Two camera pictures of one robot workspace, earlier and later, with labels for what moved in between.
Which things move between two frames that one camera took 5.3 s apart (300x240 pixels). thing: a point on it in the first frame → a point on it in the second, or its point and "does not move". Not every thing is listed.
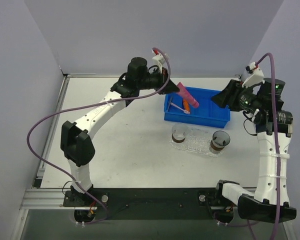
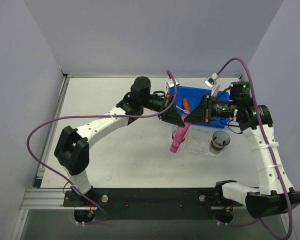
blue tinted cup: (220, 139) does not move
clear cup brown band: (179, 132) does not move
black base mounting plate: (150, 203) does not move
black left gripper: (163, 81) → (168, 107)
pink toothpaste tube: (184, 92) → (180, 135)
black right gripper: (234, 94) → (207, 109)
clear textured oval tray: (197, 141) does not move
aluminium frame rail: (46, 199) does not move
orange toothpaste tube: (186, 104) does not move
